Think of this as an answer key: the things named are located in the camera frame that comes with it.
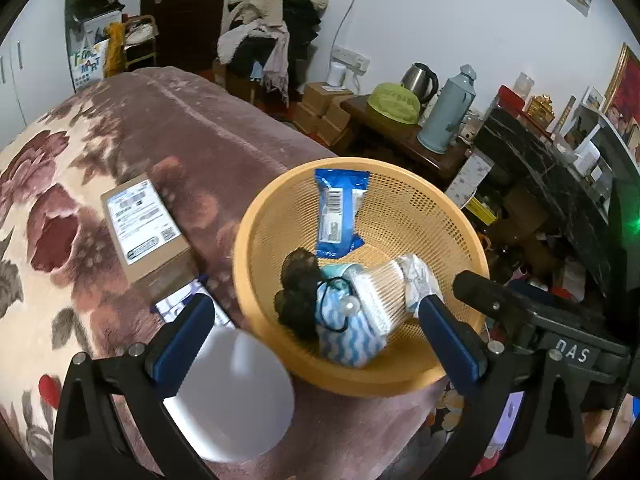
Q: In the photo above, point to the food mart shopping bag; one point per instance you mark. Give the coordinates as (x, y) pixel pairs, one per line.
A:
(87, 43)

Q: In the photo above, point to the cotton swab pack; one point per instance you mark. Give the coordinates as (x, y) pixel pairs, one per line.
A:
(381, 291)

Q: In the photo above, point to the wall power strip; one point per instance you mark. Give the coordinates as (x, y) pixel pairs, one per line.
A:
(351, 59)

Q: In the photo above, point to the black mesh scrunchie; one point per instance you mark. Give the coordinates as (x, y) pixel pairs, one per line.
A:
(295, 303)

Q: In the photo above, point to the blue white striped cloth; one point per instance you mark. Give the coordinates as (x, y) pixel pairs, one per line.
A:
(344, 334)

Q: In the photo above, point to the dark wooden door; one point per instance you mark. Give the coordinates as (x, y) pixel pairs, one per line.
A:
(187, 31)

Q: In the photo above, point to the stacked cardboard boxes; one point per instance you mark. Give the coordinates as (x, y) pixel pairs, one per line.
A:
(320, 114)

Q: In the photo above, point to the floral plush blanket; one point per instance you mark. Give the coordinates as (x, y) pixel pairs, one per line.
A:
(63, 290)

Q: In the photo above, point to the white lidded canister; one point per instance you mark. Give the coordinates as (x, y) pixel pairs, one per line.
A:
(237, 400)

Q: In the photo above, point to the clear white sachet packet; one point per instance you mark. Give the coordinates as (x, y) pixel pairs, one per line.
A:
(420, 282)

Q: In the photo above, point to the white wardrobe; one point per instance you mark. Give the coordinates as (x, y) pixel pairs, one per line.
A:
(39, 68)

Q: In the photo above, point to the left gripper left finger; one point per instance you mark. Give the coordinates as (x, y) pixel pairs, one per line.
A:
(89, 442)

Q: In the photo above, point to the white cup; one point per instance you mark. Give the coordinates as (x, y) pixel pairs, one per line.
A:
(336, 75)

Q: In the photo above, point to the pile of clothes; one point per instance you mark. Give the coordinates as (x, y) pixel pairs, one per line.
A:
(266, 39)

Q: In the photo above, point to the green mesh food cover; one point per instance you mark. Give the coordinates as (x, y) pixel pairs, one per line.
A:
(395, 102)

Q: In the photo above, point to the steel electric kettle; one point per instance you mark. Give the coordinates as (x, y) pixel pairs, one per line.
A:
(421, 81)

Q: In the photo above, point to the dark wooden side table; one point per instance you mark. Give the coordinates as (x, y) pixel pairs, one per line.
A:
(372, 135)

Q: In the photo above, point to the orange plastic basket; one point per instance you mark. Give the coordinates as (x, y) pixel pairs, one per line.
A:
(401, 214)

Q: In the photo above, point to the blue wet wipes pack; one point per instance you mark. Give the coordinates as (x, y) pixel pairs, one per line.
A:
(341, 193)

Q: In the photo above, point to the red makeup sponge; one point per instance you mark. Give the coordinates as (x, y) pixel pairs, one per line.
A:
(50, 390)

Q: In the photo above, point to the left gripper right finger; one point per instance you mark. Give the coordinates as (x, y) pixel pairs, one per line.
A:
(546, 440)

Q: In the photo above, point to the cardboard box with label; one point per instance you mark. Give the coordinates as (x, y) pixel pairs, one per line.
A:
(155, 256)

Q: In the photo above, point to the grey green thermos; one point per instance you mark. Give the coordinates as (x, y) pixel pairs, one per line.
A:
(445, 119)

